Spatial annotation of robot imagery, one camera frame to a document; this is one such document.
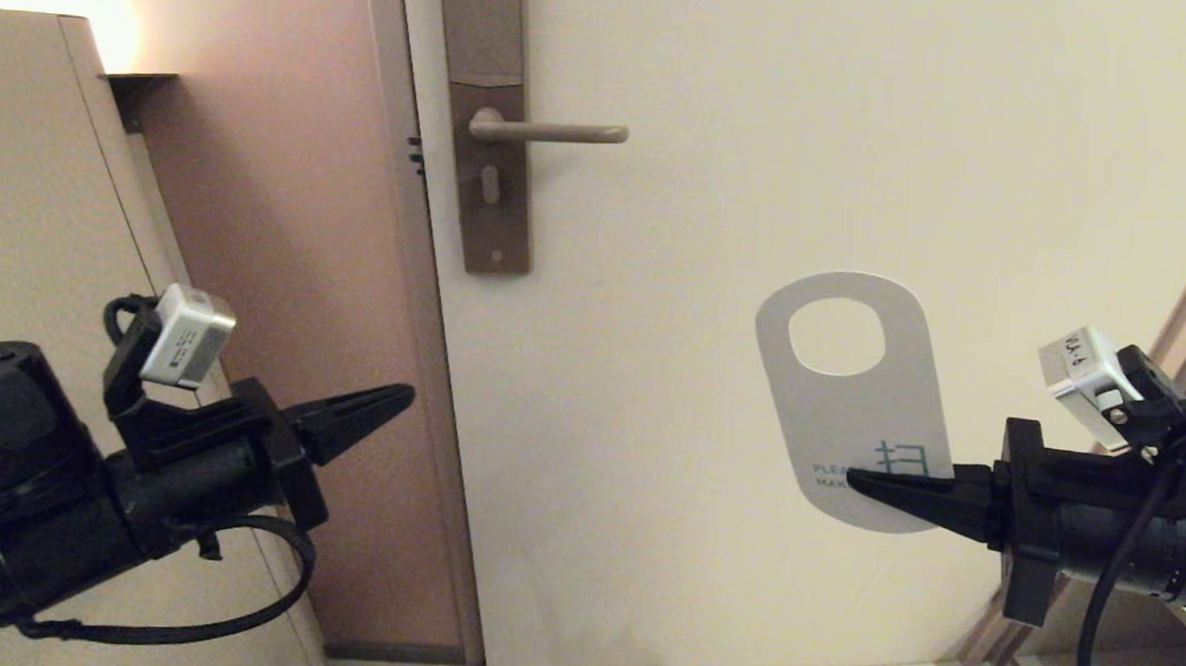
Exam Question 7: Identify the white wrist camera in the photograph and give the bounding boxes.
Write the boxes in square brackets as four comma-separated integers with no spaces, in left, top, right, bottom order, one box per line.
[1035,325,1150,453]
[138,283,239,391]

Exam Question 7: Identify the white door hanger sign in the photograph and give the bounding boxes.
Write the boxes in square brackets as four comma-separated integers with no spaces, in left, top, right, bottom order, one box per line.
[745,268,962,537]

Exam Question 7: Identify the white room door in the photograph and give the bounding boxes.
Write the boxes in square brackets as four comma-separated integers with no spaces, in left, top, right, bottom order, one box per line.
[368,0,1186,666]

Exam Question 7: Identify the beige door handle lever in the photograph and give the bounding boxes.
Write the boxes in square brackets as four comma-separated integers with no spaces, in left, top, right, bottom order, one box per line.
[468,107,631,150]

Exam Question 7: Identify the brown door lock plate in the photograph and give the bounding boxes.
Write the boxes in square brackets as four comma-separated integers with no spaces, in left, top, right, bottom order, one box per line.
[426,0,543,276]

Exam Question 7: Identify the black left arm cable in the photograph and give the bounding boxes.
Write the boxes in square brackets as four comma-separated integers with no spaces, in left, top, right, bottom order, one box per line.
[19,503,321,654]

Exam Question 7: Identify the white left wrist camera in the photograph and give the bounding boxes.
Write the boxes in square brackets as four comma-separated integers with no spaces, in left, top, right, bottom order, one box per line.
[138,283,239,391]

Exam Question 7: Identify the dark skirting board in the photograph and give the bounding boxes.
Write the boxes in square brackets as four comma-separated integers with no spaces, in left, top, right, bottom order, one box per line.
[324,642,470,666]

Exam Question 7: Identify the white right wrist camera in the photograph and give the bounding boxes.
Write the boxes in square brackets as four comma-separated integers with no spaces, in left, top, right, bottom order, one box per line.
[1035,325,1150,453]

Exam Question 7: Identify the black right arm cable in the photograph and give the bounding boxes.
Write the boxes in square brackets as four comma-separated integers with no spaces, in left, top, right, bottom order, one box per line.
[1074,395,1186,666]

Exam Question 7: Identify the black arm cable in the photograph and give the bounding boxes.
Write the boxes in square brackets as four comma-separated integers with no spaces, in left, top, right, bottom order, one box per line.
[19,503,321,654]
[1074,395,1186,666]

